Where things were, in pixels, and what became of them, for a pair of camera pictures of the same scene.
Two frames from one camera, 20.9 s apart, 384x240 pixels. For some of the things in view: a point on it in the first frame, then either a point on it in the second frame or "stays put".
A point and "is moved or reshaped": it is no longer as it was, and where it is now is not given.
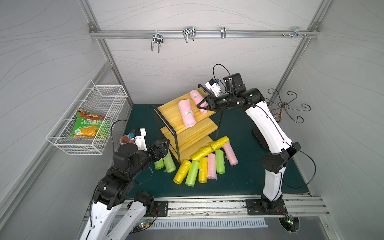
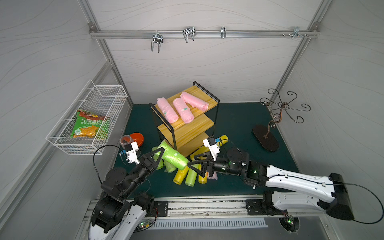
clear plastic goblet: [124, 139] stays put
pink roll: [196, 97] is moved or reshaped
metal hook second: [187, 31] stays put
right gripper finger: [205, 99] -> [203, 166]
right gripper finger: [207, 91] -> [202, 158]
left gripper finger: [165, 150] -> [161, 154]
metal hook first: [158, 38] stays put
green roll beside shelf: [170, 166] stays put
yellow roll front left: [182, 171] stays put
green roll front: [192, 173] stays put
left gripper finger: [163, 144] -> [148, 156]
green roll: [220, 161] is moved or reshaped
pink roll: [230, 154] is moved or reshaped
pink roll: [187, 114] is moved or reshaped
